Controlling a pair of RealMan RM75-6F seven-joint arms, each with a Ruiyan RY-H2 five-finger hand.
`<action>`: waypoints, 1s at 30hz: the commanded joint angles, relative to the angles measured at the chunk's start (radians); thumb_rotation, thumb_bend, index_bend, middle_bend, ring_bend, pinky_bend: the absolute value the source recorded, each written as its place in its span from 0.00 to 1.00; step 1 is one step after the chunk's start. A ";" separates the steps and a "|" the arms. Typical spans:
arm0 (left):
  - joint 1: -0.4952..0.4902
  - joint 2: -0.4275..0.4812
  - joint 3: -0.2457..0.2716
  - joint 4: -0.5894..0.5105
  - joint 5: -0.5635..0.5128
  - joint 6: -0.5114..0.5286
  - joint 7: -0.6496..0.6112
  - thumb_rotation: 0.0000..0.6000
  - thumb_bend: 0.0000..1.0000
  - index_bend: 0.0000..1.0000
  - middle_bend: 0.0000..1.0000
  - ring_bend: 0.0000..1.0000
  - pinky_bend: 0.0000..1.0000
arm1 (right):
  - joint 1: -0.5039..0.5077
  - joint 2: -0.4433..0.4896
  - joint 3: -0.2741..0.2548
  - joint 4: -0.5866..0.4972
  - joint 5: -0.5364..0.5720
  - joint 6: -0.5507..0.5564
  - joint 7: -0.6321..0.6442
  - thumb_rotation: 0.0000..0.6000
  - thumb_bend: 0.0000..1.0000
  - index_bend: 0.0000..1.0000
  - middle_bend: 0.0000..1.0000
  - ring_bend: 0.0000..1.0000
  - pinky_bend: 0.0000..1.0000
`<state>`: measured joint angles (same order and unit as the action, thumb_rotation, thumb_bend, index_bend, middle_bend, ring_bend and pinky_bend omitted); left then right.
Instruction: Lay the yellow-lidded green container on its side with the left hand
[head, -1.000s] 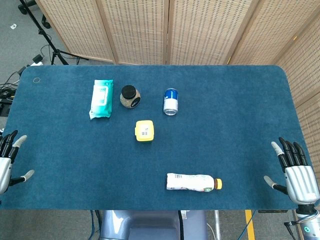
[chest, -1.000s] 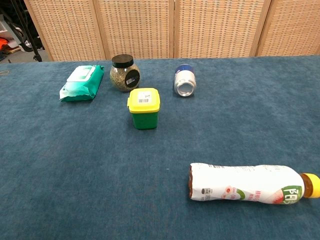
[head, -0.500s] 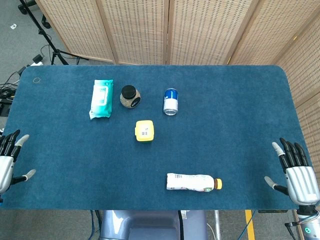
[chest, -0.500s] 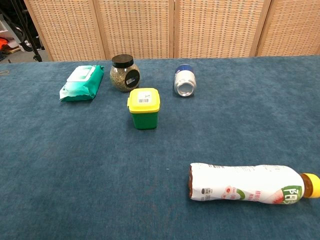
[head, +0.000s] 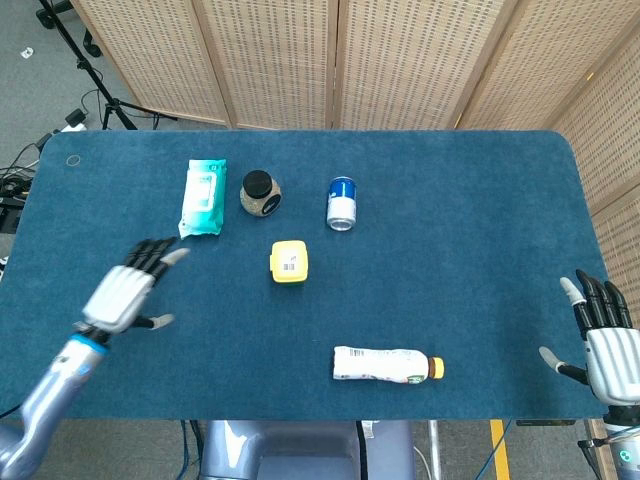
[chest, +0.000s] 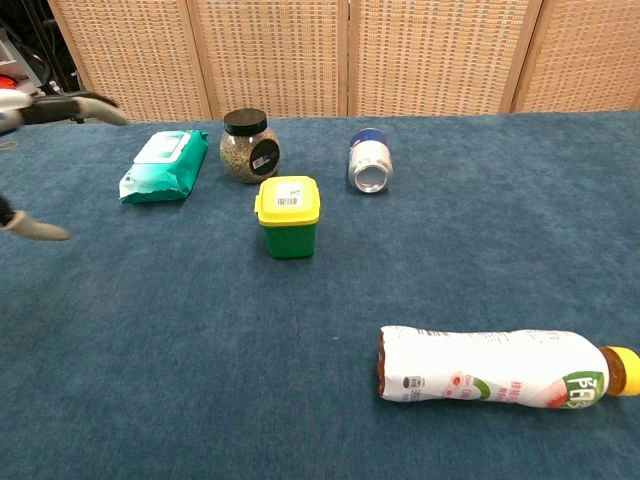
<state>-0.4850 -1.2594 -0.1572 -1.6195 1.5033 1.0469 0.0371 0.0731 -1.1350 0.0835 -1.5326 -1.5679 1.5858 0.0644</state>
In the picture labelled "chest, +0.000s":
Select blue white drink can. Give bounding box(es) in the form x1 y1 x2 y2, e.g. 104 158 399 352
347 127 392 195

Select black tripod stand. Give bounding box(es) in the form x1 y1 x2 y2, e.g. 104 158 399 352
19 0 86 96

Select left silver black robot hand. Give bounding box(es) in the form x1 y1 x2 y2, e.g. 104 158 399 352
0 89 129 242

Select green white wet wipes pack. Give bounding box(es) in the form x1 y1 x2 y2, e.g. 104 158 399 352
118 129 210 205

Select green box with yellow lid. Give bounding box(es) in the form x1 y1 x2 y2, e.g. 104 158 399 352
253 174 322 260

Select wooden rattan folding screen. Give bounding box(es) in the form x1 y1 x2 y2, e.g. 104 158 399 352
47 0 640 123

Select white-label bottle with yellow cap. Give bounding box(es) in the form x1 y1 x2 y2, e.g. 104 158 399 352
375 325 640 410

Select round jar with black lid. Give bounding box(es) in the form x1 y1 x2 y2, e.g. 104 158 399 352
219 108 281 185

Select blue felt table cover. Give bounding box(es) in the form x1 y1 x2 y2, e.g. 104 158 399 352
0 110 640 480

